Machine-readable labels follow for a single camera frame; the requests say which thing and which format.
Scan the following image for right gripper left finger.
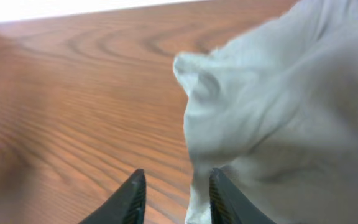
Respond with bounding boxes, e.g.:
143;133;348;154
80;169;146;224

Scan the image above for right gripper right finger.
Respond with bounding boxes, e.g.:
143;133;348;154
209;168;275;224

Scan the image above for grey-green shorts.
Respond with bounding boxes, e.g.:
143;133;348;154
173;0;358;223

